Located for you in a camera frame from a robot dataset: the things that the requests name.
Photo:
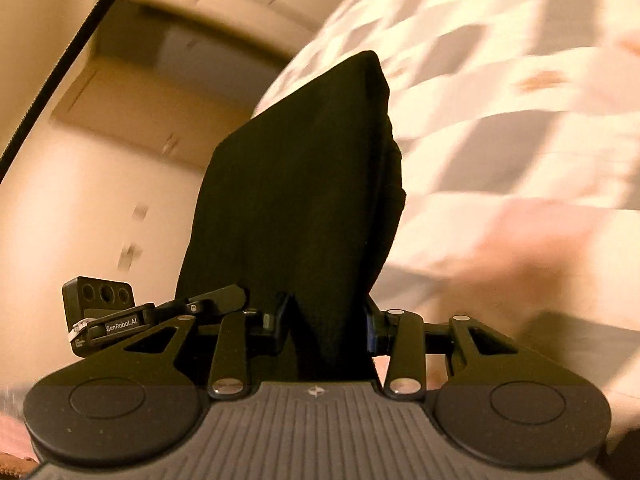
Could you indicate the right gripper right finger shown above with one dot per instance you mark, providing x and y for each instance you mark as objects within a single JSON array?
[{"x": 406, "y": 339}]

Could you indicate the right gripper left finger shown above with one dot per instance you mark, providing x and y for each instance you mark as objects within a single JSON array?
[{"x": 182, "y": 359}]

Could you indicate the black garment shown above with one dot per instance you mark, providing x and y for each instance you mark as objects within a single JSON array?
[{"x": 300, "y": 207}]

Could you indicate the checkered pastel quilt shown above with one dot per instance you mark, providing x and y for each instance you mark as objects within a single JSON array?
[{"x": 518, "y": 125}]

